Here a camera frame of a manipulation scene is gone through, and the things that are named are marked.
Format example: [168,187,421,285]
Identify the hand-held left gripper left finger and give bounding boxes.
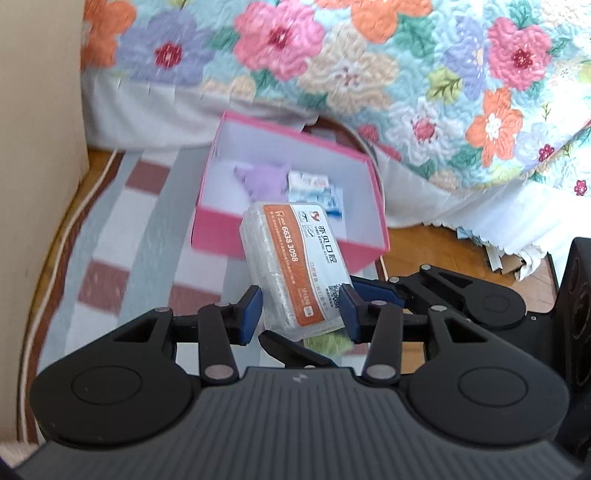
[76,285,264,386]

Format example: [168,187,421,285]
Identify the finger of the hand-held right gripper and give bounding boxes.
[257,330,340,370]
[348,264,490,324]

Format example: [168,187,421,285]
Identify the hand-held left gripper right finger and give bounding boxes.
[339,282,525,386]

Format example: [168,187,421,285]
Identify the green yarn ball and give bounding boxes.
[302,331,355,357]

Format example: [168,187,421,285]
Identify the clear plastic box orange label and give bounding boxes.
[240,202,352,343]

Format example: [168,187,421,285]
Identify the pink cardboard box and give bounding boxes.
[190,109,391,275]

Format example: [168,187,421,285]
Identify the blue wet wipes pack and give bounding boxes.
[318,184,346,220]

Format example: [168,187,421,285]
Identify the small white tissue pack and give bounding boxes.
[287,170,329,201]

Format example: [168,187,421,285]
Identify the purple plush toy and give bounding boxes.
[233,161,289,204]

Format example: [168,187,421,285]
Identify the papers under bed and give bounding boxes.
[457,224,555,283]

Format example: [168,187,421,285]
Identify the checkered rug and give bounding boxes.
[18,115,407,444]

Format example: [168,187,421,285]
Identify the floral quilt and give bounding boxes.
[81,0,591,197]

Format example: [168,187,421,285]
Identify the beige cabinet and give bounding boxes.
[0,0,90,455]

